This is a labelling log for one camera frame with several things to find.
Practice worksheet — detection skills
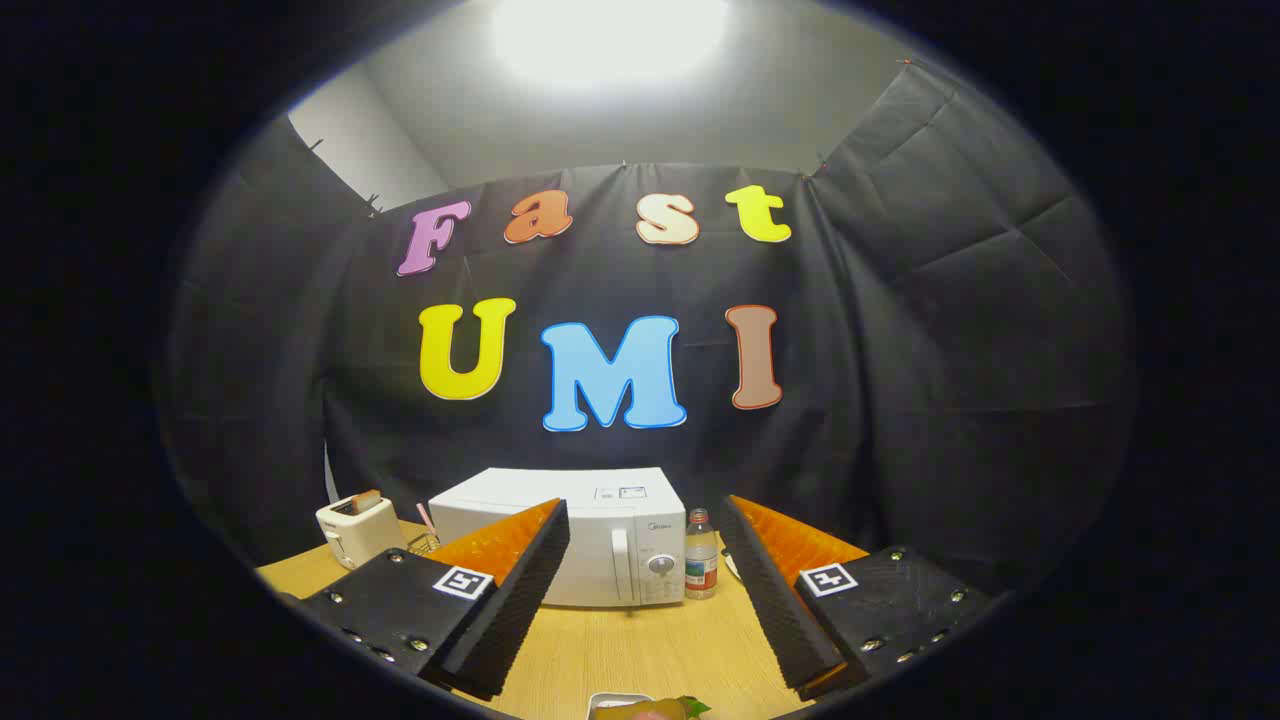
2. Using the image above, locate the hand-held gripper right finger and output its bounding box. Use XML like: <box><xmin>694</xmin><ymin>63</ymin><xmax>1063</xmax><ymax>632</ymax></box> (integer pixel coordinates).
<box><xmin>720</xmin><ymin>495</ymin><xmax>1001</xmax><ymax>701</ymax></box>

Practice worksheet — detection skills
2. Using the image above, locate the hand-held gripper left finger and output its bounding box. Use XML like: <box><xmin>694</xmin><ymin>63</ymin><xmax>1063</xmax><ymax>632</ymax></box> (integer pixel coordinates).
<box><xmin>275</xmin><ymin>497</ymin><xmax>572</xmax><ymax>701</ymax></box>

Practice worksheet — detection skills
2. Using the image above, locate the white microwave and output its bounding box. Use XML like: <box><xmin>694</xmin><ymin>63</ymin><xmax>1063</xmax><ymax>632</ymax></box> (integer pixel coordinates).
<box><xmin>428</xmin><ymin>467</ymin><xmax>688</xmax><ymax>608</ymax></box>

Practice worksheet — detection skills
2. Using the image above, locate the sandwich with green lettuce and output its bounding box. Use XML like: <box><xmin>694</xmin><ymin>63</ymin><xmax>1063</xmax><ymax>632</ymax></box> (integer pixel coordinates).
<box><xmin>597</xmin><ymin>697</ymin><xmax>711</xmax><ymax>720</ymax></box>

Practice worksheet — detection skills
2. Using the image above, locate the clear bottle with red label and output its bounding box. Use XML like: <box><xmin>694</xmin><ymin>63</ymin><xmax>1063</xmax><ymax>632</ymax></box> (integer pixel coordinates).
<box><xmin>685</xmin><ymin>508</ymin><xmax>719</xmax><ymax>600</ymax></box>

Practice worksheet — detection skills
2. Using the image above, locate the white rectangular plate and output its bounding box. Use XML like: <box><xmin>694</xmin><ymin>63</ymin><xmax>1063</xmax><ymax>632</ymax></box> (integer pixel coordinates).
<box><xmin>587</xmin><ymin>692</ymin><xmax>656</xmax><ymax>720</ymax></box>

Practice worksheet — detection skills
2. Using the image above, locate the white toaster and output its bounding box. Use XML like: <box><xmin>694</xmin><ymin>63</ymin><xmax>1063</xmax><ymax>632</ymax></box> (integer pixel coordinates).
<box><xmin>316</xmin><ymin>490</ymin><xmax>408</xmax><ymax>570</ymax></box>

